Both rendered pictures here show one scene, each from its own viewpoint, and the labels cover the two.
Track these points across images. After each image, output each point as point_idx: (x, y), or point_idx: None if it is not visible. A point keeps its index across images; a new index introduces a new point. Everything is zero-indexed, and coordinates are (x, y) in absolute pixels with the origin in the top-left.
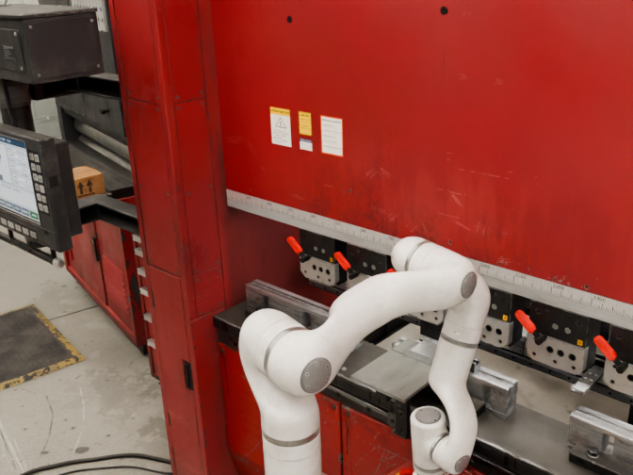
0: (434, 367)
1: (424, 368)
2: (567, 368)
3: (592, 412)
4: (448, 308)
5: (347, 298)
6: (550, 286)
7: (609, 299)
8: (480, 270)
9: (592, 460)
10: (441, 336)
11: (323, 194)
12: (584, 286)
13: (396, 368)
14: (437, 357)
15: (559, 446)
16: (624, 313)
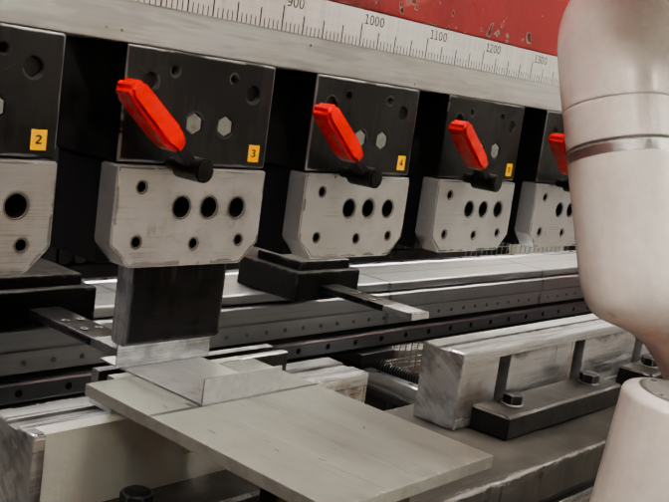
0: (668, 238)
1: (298, 398)
2: (489, 238)
3: (450, 340)
4: (635, 62)
5: None
6: (482, 52)
7: (552, 56)
8: (364, 36)
9: (530, 408)
10: (648, 147)
11: None
12: (526, 38)
13: (289, 431)
14: (665, 207)
15: (454, 436)
16: None
